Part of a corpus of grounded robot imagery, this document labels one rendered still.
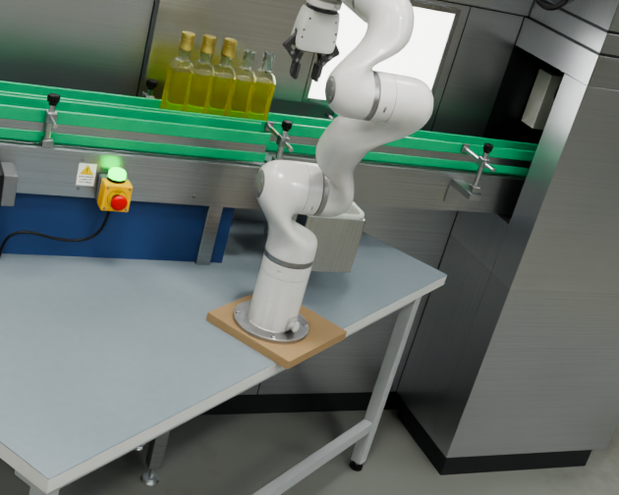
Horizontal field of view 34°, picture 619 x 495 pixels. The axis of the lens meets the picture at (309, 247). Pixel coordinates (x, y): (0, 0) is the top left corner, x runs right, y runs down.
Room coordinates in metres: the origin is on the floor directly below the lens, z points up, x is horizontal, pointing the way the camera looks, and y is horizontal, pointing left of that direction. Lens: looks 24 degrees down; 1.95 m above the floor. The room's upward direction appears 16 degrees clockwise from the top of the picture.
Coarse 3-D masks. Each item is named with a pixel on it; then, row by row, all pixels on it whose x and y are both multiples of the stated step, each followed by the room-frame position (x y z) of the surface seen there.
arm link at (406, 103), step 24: (384, 72) 1.96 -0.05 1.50; (384, 96) 1.91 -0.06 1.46; (408, 96) 1.93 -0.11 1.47; (432, 96) 1.98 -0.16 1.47; (336, 120) 2.03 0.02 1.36; (360, 120) 2.01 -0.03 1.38; (384, 120) 1.92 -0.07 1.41; (408, 120) 1.94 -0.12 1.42; (336, 144) 2.00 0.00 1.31; (360, 144) 1.99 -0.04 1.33; (336, 168) 2.03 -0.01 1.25; (336, 192) 2.12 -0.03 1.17
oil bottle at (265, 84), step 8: (256, 72) 2.61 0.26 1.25; (264, 72) 2.61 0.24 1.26; (256, 80) 2.59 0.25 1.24; (264, 80) 2.59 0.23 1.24; (272, 80) 2.60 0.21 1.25; (256, 88) 2.59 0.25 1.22; (264, 88) 2.60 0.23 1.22; (272, 88) 2.61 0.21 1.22; (256, 96) 2.59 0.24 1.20; (264, 96) 2.60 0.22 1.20; (272, 96) 2.61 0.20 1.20; (256, 104) 2.59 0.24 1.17; (264, 104) 2.60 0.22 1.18; (256, 112) 2.59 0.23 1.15; (264, 112) 2.60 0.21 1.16; (264, 120) 2.61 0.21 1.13
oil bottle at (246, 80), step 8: (240, 72) 2.56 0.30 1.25; (248, 72) 2.57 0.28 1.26; (240, 80) 2.55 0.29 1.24; (248, 80) 2.56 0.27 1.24; (240, 88) 2.56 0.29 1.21; (248, 88) 2.57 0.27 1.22; (232, 96) 2.56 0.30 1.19; (240, 96) 2.56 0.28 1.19; (248, 96) 2.57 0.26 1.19; (232, 104) 2.55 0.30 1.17; (240, 104) 2.56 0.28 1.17; (248, 104) 2.57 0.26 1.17; (232, 112) 2.55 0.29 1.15; (240, 112) 2.56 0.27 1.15; (248, 112) 2.57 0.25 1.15
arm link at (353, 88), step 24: (360, 0) 2.05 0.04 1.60; (384, 0) 1.99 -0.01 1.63; (408, 0) 2.01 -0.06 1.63; (384, 24) 1.96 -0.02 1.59; (408, 24) 1.97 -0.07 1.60; (360, 48) 1.95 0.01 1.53; (384, 48) 1.93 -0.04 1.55; (336, 72) 1.91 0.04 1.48; (360, 72) 1.89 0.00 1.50; (336, 96) 1.88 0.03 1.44; (360, 96) 1.88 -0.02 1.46
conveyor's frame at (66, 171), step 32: (0, 160) 2.15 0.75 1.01; (32, 160) 2.19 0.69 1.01; (64, 160) 2.23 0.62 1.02; (96, 160) 2.26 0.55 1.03; (128, 160) 2.30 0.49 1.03; (160, 160) 2.34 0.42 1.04; (192, 160) 2.39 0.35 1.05; (32, 192) 2.20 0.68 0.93; (64, 192) 2.23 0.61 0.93; (160, 192) 2.35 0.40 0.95; (192, 192) 2.39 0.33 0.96; (224, 192) 2.43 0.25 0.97; (384, 192) 2.78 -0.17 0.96; (416, 192) 2.83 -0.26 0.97; (480, 192) 2.94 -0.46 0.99; (512, 192) 3.00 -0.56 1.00
